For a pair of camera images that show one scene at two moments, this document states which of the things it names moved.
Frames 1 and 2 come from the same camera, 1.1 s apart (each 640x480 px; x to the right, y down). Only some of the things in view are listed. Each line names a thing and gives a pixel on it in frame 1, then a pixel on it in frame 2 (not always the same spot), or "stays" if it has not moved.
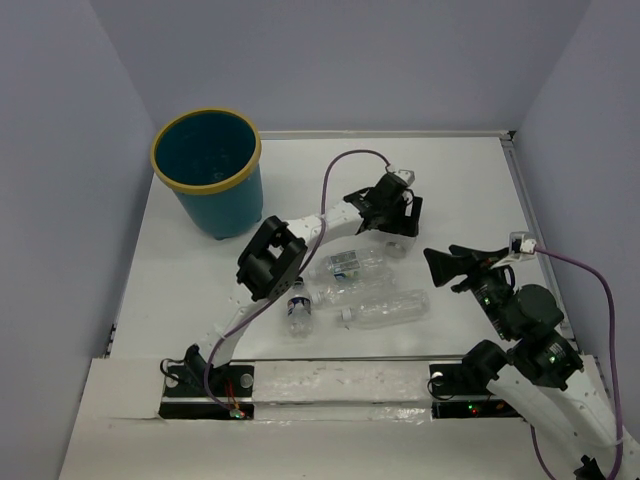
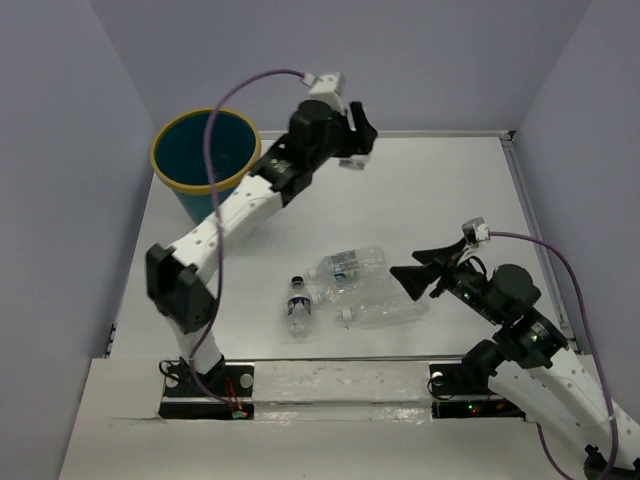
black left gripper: [403, 225] -> [357, 143]
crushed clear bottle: [398, 245] -> [355, 162]
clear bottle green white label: [353, 264] stays
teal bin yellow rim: [211, 158] stays
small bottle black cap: [300, 318] stays
